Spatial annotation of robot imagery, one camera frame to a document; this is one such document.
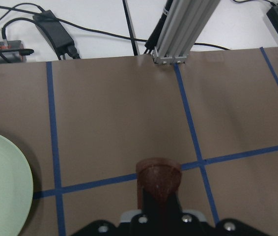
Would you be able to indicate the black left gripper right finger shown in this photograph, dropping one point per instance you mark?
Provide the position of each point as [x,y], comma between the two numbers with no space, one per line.
[179,223]

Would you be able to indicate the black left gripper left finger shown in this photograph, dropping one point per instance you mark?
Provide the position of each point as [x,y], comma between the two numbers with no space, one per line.
[141,222]

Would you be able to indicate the brown steamed bun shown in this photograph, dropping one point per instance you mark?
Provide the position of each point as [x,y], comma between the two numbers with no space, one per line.
[160,177]

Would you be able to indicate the light green plate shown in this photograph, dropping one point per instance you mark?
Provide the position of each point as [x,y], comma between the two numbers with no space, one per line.
[16,188]

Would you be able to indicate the small black power brick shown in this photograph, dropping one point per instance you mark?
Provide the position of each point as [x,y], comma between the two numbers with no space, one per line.
[56,35]

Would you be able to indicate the grey usb hub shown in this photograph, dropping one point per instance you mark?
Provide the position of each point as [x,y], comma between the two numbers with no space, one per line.
[15,52]

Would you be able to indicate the aluminium frame post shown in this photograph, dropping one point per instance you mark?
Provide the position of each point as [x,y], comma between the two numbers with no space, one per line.
[185,21]

